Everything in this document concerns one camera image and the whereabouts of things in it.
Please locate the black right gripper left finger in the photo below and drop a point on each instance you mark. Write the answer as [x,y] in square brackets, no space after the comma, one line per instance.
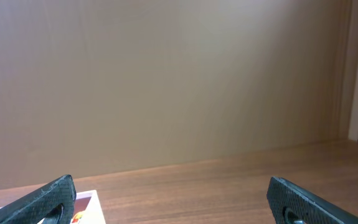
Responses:
[51,203]

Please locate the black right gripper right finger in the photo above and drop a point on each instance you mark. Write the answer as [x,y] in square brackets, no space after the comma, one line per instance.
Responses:
[292,204]

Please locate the pink cardboard box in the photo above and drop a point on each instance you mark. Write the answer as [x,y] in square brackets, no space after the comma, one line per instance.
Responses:
[89,203]

